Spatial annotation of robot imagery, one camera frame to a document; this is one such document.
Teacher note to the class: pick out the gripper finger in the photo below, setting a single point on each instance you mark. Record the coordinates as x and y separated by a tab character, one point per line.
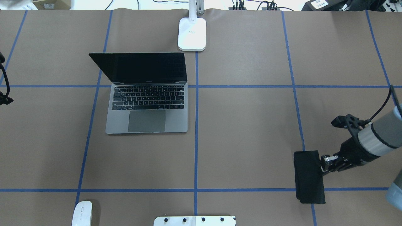
329	160
328	168

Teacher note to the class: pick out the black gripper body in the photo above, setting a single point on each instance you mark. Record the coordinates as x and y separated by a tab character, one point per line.
354	153

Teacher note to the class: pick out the black mouse pad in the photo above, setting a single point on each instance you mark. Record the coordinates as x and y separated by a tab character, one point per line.
308	177

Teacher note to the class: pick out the grey laptop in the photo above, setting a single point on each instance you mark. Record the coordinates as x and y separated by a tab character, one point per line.
148	92

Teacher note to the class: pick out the white computer mouse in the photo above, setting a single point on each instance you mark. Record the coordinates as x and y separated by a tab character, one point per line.
82	214

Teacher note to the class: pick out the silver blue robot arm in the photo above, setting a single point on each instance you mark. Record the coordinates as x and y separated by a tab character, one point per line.
368	141

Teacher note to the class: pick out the white desk lamp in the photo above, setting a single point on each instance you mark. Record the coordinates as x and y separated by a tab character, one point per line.
192	29

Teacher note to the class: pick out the cardboard box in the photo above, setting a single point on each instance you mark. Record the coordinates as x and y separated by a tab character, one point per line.
52	4

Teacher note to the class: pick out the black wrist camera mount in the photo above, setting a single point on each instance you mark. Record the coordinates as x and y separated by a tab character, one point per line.
353	124

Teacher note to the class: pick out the white pedestal column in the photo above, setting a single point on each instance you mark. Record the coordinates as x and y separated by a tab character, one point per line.
195	221

